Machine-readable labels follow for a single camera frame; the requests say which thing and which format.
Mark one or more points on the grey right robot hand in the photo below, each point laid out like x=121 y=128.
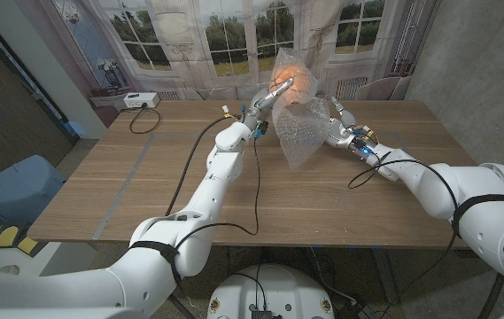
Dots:
x=344 y=133

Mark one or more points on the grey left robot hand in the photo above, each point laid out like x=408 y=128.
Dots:
x=262 y=106

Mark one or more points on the clear bubble wrap sheet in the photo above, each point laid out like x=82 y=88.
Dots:
x=300 y=128

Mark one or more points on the orange mini basketball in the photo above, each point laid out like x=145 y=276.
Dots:
x=299 y=77

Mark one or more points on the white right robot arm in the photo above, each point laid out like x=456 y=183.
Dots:
x=477 y=195

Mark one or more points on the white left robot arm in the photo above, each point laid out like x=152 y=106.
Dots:
x=220 y=177

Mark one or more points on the printed window backdrop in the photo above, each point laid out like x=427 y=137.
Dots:
x=216 y=40

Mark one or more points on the white power strip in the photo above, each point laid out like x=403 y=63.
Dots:
x=141 y=100

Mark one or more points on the grey metal table leg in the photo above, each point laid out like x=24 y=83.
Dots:
x=385 y=274

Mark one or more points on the white robot torso base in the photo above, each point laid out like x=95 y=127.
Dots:
x=273 y=288

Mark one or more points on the blue chair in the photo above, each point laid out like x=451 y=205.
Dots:
x=17 y=190

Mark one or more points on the floor mat with shoe prints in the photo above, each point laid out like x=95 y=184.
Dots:
x=8 y=237

